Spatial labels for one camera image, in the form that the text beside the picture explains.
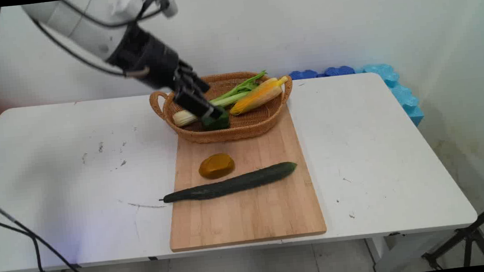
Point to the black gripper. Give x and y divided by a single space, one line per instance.
150 58

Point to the short dark green cucumber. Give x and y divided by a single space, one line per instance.
218 122

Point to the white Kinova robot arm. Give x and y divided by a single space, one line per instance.
80 27

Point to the green celery stalk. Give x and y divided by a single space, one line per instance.
229 96

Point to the woven wicker basket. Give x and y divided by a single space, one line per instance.
241 129

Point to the yellow corn cob with husk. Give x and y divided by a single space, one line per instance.
256 97

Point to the brown orange potato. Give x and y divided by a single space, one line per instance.
216 166

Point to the long dark green cucumber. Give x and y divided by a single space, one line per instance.
237 183

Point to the wooden cutting board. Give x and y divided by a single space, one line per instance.
249 215

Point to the light foam puzzle mat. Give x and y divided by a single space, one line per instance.
402 94

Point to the white table leg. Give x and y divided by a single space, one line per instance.
379 251

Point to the black tripod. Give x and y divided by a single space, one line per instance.
471 233

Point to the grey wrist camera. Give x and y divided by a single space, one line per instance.
167 5

